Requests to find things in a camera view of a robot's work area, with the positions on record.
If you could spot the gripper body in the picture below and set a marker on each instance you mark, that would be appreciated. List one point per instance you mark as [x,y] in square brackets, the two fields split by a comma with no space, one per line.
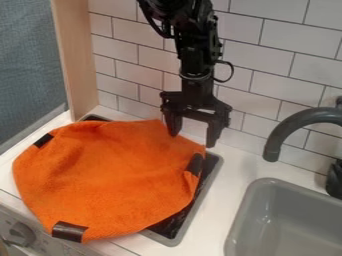
[196,96]

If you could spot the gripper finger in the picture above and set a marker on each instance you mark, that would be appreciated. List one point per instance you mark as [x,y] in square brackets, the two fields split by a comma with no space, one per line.
[173,125]
[214,131]

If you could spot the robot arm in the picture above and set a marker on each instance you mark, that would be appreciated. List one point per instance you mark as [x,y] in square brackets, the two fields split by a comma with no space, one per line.
[191,30]

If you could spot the orange cloth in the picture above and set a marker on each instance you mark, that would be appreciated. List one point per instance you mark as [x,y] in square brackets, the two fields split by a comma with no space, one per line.
[107,176]

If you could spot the tap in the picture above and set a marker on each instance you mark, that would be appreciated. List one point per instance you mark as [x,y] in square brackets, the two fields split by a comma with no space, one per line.
[302,133]

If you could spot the toy sink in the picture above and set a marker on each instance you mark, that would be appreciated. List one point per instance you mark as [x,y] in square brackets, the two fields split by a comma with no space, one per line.
[285,220]

